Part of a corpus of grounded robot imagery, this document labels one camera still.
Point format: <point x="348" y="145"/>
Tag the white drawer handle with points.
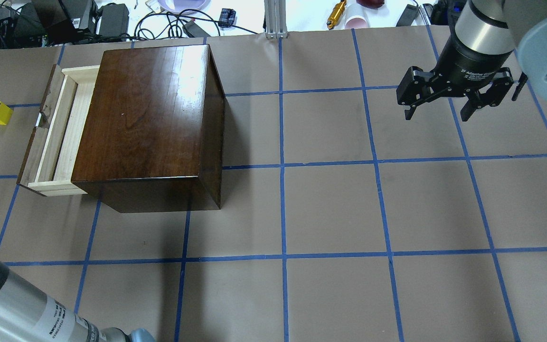
<point x="42" y="121"/>

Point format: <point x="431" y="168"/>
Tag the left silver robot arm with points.
<point x="27" y="314"/>

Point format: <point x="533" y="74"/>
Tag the pink paper cup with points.
<point x="356" y="21"/>

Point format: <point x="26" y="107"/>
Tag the black power adapter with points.
<point x="113" y="20"/>

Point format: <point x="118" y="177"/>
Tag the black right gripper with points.
<point x="472" y="63"/>

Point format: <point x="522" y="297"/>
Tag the aluminium frame post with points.
<point x="275" y="19"/>

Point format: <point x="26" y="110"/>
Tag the purple plate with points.
<point x="176" y="6"/>

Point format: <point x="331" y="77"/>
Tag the dark wooden drawer cabinet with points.
<point x="153" y="135"/>

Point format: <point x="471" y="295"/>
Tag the small blue device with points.
<point x="227" y="18"/>

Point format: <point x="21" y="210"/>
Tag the light wooden drawer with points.
<point x="51" y="154"/>

